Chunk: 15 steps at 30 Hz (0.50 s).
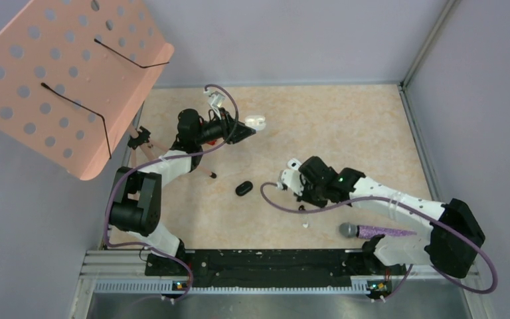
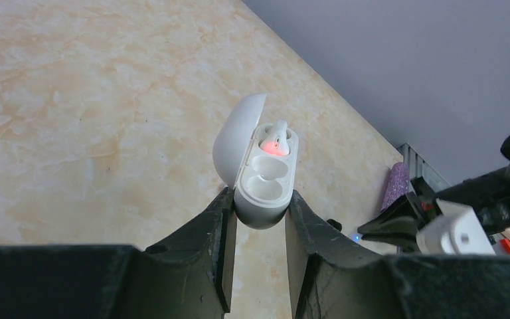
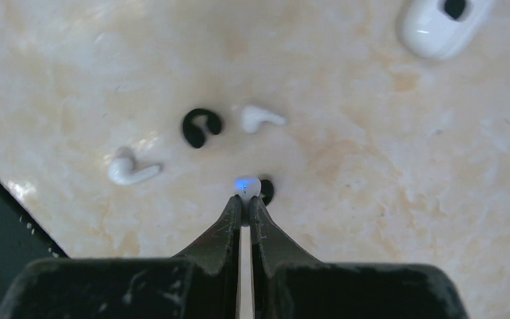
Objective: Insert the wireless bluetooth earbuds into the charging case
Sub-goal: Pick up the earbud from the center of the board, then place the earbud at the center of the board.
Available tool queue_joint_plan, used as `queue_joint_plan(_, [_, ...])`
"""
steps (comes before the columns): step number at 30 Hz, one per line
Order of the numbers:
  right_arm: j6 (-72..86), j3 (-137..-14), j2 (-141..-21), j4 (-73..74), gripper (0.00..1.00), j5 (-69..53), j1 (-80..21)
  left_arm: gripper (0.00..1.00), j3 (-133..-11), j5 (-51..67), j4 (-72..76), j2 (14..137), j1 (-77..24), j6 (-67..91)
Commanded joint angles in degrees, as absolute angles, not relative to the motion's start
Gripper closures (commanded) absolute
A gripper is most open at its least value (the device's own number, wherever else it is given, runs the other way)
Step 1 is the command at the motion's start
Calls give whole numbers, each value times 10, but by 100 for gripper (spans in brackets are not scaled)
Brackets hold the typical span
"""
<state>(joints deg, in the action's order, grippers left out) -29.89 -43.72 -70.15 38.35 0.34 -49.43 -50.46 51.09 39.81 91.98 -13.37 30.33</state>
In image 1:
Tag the pink perforated music stand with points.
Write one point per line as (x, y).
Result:
(73, 75)

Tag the white oval charging case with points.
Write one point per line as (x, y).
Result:
(256, 122)

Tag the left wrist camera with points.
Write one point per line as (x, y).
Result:
(215, 99)

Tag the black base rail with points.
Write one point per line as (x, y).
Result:
(271, 268)

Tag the purple glitter microphone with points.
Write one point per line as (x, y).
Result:
(350, 230)

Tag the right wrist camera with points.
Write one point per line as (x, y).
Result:
(291, 178)

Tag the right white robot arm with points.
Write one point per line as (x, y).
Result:
(445, 236)

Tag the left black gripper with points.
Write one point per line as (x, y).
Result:
(240, 131)

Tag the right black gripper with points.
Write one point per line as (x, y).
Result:
(305, 197)

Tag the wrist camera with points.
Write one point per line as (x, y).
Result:
(291, 178)
(215, 99)

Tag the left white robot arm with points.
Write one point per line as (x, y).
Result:
(136, 208)

